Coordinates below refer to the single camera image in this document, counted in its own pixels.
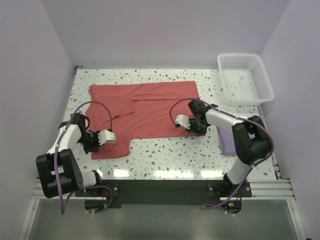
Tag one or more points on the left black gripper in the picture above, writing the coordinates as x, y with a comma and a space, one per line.
93, 148

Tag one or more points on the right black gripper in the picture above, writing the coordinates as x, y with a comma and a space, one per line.
202, 132

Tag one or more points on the red t shirt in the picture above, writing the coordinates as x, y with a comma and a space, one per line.
137, 111

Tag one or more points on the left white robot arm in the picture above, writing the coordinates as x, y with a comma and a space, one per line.
70, 175

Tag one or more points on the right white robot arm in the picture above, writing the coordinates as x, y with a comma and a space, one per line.
253, 143

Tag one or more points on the folded purple t shirt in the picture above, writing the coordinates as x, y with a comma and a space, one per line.
226, 141

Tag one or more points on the white plastic basket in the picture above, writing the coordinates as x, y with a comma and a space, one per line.
244, 79

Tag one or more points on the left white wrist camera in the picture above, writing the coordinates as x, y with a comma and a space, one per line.
106, 137

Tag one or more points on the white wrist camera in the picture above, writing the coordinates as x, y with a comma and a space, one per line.
182, 121
106, 137

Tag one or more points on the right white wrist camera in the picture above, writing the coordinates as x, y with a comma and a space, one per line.
182, 121

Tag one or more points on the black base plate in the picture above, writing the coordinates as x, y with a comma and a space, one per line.
155, 192

